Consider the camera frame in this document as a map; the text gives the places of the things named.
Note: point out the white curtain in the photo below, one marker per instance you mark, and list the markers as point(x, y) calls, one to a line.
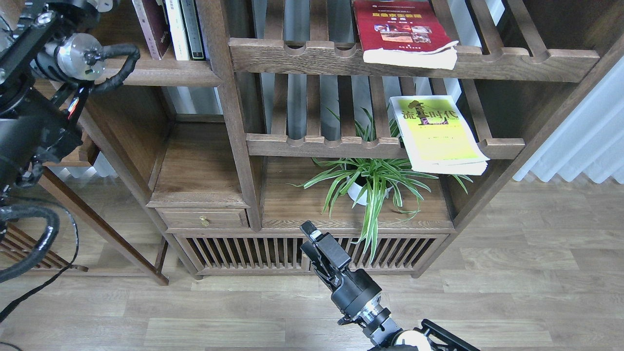
point(591, 139)

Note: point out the red book on top shelf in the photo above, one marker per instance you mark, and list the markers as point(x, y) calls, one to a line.
point(403, 33)

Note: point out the dark wooden bookshelf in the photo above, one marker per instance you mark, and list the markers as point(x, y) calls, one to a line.
point(228, 137)

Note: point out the white upright book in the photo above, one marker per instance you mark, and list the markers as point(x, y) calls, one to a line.
point(177, 29)

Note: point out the white plant pot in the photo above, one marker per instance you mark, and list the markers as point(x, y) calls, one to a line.
point(359, 195)

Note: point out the maroon book white characters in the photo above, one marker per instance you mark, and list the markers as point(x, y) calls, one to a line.
point(153, 21)

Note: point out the wooden side table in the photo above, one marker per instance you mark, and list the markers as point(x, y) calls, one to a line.
point(83, 156)

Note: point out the slatted wooden bench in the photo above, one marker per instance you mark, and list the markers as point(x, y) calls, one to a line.
point(16, 245)

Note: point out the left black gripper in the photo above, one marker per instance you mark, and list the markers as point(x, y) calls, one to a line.
point(102, 6)

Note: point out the green spider plant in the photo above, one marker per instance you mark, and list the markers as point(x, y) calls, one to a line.
point(376, 177)

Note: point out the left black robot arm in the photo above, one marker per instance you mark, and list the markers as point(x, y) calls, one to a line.
point(49, 66)

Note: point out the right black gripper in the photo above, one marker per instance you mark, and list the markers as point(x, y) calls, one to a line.
point(354, 293)

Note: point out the brass drawer knob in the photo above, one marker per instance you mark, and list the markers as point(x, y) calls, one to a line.
point(205, 222)

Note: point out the yellow green book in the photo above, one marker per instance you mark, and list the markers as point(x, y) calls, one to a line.
point(436, 136)

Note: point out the dark green upright book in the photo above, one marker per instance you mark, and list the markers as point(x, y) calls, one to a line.
point(192, 26)

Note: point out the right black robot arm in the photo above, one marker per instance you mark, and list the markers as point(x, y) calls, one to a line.
point(386, 335)

